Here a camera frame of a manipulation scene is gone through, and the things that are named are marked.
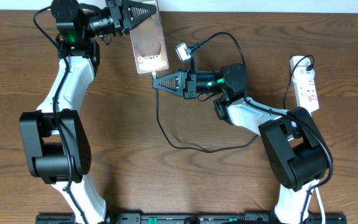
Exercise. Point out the black mounting rail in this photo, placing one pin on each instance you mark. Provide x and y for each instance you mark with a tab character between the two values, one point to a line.
136	218

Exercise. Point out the Galaxy S25 Ultra smartphone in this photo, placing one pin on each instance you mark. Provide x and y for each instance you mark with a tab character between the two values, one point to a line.
148	44

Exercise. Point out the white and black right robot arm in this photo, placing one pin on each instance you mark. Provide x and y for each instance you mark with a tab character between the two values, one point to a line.
298	155

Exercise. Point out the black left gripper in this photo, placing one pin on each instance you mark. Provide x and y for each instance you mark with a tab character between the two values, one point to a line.
123	24

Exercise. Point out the white power strip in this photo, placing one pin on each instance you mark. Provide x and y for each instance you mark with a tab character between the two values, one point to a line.
302	76

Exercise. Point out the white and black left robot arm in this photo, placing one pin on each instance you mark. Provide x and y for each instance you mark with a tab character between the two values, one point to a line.
55	143

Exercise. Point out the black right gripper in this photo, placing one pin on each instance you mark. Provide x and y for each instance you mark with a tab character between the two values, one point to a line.
189	91

